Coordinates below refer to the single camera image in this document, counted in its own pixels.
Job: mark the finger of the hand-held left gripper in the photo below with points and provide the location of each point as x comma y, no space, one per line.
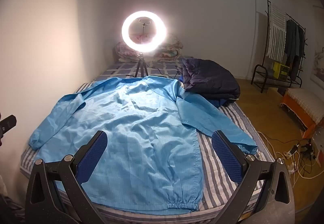
8,122

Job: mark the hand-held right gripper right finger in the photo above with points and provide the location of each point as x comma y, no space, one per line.
227,158

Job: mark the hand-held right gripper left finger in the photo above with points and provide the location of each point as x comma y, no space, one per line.
93,155

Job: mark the light blue work coat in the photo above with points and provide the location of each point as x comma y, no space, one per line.
139,125

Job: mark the black metal clothes rack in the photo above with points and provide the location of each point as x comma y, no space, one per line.
260,67

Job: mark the dark hanging clothes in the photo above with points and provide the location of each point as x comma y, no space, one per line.
293,44

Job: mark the royal blue garment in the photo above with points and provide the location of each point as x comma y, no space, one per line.
219,102

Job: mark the white power strip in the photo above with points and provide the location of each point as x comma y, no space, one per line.
289,153

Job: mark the navy padded jacket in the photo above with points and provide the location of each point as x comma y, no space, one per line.
212,77

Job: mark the orange bench with white cover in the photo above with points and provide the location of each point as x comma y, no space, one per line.
303,102

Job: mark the yellow crate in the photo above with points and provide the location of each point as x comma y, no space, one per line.
281,69

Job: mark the black tripod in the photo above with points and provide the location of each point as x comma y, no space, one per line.
140,62

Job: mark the blue checked bed sheet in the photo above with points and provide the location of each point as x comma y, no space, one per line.
164,66

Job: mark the folded floral quilts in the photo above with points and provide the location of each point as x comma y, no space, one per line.
172,49

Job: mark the white door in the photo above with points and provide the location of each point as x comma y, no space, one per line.
259,36

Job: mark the striped white towel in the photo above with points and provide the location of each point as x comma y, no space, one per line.
276,31

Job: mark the black phone holder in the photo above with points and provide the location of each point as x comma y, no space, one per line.
144,22

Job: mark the wall poster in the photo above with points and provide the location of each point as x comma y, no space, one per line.
319,62

